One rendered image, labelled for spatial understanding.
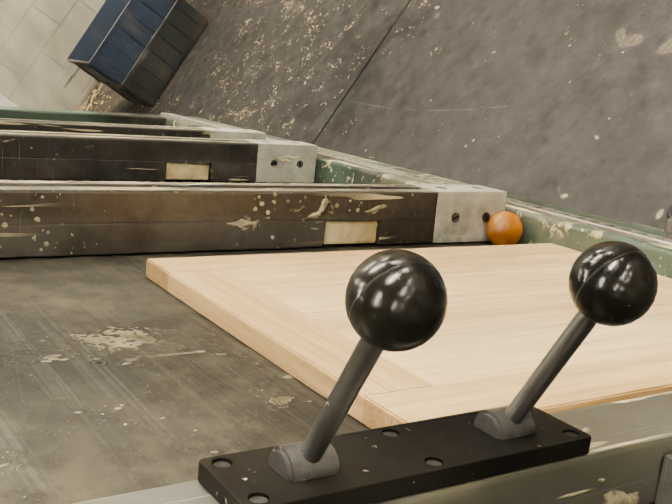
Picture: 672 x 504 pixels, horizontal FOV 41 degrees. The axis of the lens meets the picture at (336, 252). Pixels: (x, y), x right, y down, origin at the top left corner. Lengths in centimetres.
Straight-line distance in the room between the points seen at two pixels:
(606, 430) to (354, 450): 16
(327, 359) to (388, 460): 23
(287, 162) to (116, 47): 337
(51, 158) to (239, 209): 52
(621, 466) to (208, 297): 39
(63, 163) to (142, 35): 355
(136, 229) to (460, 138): 206
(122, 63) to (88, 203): 402
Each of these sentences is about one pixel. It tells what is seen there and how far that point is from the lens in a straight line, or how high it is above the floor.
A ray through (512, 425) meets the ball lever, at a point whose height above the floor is 140.
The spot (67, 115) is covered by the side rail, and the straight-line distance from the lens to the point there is 225.
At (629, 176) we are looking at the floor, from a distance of 246.
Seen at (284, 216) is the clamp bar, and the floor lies 121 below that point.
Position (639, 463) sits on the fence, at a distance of 52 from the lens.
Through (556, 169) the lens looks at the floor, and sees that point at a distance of 261.
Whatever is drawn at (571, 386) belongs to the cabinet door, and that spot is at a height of 124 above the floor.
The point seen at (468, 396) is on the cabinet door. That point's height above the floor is 132.
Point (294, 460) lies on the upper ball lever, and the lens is 39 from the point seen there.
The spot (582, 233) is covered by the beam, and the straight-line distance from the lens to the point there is 118.
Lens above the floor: 175
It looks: 35 degrees down
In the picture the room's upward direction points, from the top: 54 degrees counter-clockwise
